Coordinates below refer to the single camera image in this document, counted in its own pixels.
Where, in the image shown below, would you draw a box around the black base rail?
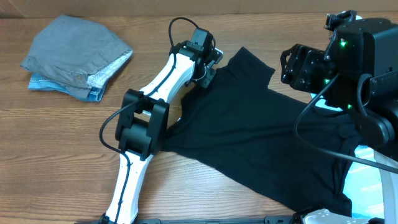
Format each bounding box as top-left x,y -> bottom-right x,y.
74,214 -> 296,224

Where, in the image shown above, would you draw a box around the black t-shirt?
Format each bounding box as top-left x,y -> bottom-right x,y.
163,48 -> 352,216

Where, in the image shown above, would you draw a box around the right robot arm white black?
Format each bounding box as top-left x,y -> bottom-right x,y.
280,10 -> 397,223

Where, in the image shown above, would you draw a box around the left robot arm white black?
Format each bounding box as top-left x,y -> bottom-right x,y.
99,27 -> 223,223

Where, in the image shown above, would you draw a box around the folded grey shorts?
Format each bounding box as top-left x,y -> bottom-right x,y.
21,15 -> 133,98

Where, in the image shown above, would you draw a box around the light blue printed t-shirt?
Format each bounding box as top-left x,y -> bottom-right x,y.
310,93 -> 386,218

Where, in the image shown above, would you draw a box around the folded light blue garment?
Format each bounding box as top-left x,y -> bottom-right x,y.
28,73 -> 106,102

